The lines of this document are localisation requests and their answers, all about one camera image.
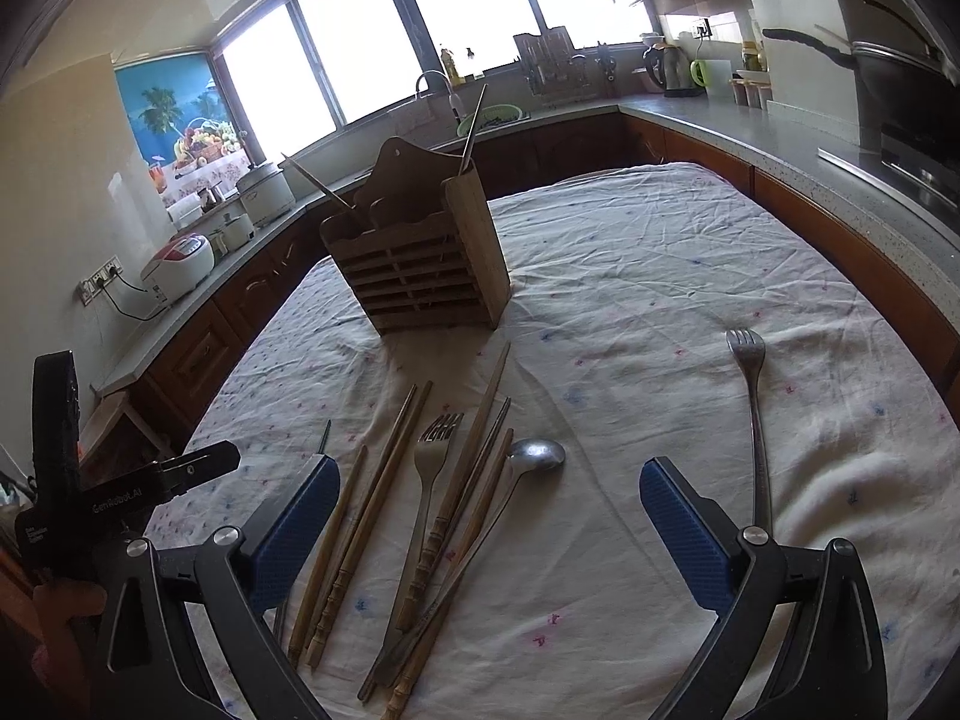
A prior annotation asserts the light wooden chopstick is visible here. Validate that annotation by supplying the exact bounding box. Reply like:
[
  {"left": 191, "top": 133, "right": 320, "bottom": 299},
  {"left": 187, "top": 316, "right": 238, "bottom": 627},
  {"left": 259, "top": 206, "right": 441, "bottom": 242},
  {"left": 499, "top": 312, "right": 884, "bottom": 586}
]
[{"left": 288, "top": 444, "right": 368, "bottom": 667}]

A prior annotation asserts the long dark wooden chopstick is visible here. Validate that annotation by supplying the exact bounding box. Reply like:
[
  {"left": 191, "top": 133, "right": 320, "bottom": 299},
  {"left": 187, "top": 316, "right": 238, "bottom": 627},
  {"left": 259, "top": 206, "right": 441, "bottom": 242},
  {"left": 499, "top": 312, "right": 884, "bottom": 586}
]
[{"left": 398, "top": 341, "right": 511, "bottom": 632}]

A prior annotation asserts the steel spoon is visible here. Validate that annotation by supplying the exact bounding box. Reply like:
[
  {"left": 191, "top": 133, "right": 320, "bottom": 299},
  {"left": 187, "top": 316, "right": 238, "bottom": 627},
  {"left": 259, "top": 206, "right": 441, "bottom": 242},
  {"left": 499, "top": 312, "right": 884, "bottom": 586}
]
[{"left": 374, "top": 439, "right": 566, "bottom": 686}]

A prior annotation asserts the kitchen faucet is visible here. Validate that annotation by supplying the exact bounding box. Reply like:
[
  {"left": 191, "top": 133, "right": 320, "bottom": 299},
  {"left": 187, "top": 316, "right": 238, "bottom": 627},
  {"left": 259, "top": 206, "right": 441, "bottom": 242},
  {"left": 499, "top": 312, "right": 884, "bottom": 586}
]
[{"left": 415, "top": 68, "right": 466, "bottom": 125}]

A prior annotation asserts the turned wooden chopstick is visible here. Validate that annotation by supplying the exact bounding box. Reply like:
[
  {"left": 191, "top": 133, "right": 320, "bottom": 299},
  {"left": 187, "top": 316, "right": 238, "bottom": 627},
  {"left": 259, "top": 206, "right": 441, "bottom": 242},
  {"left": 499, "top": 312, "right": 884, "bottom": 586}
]
[{"left": 306, "top": 380, "right": 433, "bottom": 670}]

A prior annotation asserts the brown wooden chopstick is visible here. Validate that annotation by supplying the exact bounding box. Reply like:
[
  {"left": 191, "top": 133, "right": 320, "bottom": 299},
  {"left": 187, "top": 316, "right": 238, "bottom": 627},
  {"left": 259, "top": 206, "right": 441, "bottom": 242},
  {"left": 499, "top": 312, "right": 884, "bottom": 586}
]
[{"left": 382, "top": 427, "right": 514, "bottom": 718}]

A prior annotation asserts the steel fork in middle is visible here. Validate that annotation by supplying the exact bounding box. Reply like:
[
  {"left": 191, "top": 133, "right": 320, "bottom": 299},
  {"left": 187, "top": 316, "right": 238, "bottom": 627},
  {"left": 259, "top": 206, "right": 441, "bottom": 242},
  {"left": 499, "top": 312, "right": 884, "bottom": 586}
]
[{"left": 374, "top": 413, "right": 464, "bottom": 665}]

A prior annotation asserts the white floral tablecloth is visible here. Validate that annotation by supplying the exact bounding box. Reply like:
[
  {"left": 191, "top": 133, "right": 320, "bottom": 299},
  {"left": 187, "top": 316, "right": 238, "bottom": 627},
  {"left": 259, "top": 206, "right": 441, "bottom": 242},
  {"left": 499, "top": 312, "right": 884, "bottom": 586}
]
[{"left": 148, "top": 164, "right": 958, "bottom": 718}]

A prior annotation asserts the white red rice cooker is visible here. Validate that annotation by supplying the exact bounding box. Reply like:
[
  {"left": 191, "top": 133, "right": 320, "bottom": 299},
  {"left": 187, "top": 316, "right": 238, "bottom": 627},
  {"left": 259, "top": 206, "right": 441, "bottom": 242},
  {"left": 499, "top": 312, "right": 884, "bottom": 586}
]
[{"left": 140, "top": 234, "right": 215, "bottom": 304}]

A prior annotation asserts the small white appliance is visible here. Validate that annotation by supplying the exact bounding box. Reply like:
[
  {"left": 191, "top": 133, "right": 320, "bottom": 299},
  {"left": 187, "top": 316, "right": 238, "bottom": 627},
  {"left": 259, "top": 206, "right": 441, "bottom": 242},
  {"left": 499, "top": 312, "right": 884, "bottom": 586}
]
[{"left": 205, "top": 213, "right": 256, "bottom": 257}]

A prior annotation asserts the wooden utensil holder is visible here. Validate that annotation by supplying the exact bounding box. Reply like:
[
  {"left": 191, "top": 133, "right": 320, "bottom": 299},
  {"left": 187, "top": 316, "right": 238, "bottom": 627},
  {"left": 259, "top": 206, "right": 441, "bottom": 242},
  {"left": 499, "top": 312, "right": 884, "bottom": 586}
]
[{"left": 319, "top": 137, "right": 511, "bottom": 335}]

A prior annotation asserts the white pot cooker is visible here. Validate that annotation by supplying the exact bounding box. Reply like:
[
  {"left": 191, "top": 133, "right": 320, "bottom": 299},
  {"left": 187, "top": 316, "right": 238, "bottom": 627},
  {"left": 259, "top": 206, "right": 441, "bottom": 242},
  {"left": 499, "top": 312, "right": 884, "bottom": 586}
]
[{"left": 236, "top": 161, "right": 295, "bottom": 227}]

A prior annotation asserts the wooden chopstick in holder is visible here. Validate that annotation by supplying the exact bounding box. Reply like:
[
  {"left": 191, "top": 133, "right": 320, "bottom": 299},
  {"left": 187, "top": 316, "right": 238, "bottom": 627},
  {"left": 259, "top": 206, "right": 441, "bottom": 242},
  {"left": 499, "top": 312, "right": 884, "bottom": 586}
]
[{"left": 281, "top": 153, "right": 356, "bottom": 211}]

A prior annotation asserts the fruit poster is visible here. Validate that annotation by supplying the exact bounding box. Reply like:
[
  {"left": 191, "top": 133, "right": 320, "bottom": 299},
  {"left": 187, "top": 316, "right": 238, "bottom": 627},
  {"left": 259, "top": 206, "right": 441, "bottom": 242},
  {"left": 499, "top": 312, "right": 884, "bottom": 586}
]
[{"left": 114, "top": 52, "right": 249, "bottom": 208}]

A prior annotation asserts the gas stove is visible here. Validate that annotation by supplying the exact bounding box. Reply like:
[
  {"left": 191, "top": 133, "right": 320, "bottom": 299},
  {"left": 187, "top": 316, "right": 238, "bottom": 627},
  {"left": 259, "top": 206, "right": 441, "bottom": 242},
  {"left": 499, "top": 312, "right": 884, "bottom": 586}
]
[{"left": 817, "top": 125, "right": 958, "bottom": 236}]

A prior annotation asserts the metal chopstick in holder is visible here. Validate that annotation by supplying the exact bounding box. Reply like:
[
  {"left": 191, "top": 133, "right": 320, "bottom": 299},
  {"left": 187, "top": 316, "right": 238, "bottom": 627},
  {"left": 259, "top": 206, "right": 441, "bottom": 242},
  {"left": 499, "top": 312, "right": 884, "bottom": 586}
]
[{"left": 457, "top": 83, "right": 488, "bottom": 176}]

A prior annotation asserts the electric kettle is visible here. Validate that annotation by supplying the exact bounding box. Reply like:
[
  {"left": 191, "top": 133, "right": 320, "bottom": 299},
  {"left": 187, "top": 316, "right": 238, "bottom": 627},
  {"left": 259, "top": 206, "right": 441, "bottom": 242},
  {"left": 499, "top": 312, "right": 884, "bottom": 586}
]
[{"left": 643, "top": 41, "right": 704, "bottom": 98}]

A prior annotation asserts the green basin in sink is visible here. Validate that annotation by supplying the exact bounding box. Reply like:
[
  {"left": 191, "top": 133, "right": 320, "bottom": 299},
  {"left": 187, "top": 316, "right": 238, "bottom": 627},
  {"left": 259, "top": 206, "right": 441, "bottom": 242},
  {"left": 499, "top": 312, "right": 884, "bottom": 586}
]
[{"left": 457, "top": 104, "right": 527, "bottom": 138}]

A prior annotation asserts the dish drying rack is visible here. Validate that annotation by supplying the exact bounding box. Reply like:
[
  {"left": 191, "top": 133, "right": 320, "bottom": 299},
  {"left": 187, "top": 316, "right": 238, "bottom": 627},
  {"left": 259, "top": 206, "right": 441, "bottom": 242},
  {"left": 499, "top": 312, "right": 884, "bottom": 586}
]
[{"left": 514, "top": 26, "right": 589, "bottom": 103}]

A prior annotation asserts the black wok with lid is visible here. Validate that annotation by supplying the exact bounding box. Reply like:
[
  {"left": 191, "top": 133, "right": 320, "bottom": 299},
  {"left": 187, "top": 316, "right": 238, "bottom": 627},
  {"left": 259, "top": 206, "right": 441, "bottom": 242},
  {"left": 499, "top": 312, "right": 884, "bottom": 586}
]
[{"left": 761, "top": 0, "right": 958, "bottom": 149}]

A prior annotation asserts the wall power outlet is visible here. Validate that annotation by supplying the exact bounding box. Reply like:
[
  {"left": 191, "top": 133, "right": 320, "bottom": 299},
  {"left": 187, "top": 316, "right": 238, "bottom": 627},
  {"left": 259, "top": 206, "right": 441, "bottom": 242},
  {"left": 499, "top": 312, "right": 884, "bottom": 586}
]
[{"left": 76, "top": 255, "right": 124, "bottom": 305}]

